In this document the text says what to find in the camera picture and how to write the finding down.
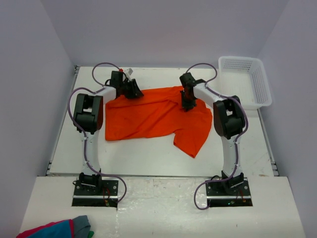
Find orange t shirt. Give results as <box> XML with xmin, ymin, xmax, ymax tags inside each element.
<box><xmin>105</xmin><ymin>86</ymin><xmax>213</xmax><ymax>158</ymax></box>

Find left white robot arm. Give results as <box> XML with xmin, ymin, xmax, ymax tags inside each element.
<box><xmin>67</xmin><ymin>68</ymin><xmax>144</xmax><ymax>194</ymax></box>

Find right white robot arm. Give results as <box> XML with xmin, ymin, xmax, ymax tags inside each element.
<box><xmin>180</xmin><ymin>72</ymin><xmax>248</xmax><ymax>195</ymax></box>

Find white plastic basket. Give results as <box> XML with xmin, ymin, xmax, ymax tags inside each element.
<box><xmin>218</xmin><ymin>56</ymin><xmax>272</xmax><ymax>110</ymax></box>

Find grey folded t shirt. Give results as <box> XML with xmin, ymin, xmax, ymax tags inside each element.
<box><xmin>72</xmin><ymin>215</ymin><xmax>91</xmax><ymax>238</ymax></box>

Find green folded t shirt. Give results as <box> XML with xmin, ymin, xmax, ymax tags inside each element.
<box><xmin>88</xmin><ymin>231</ymin><xmax>94</xmax><ymax>238</ymax></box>

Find teal folded t shirt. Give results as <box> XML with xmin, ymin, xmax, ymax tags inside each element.
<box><xmin>27</xmin><ymin>219</ymin><xmax>75</xmax><ymax>238</ymax></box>

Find pink folded t shirt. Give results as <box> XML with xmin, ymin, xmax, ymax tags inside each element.
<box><xmin>16</xmin><ymin>219</ymin><xmax>75</xmax><ymax>238</ymax></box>

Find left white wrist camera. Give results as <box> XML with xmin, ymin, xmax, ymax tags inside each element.
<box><xmin>124</xmin><ymin>68</ymin><xmax>133</xmax><ymax>75</ymax></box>

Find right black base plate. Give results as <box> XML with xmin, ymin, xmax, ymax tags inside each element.
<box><xmin>205</xmin><ymin>178</ymin><xmax>253</xmax><ymax>208</ymax></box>

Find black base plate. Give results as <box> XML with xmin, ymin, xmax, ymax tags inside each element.
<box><xmin>72</xmin><ymin>179</ymin><xmax>118</xmax><ymax>208</ymax></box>
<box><xmin>205</xmin><ymin>178</ymin><xmax>253</xmax><ymax>208</ymax></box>

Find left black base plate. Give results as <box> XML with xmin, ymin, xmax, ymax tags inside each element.
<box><xmin>72</xmin><ymin>179</ymin><xmax>118</xmax><ymax>208</ymax></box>

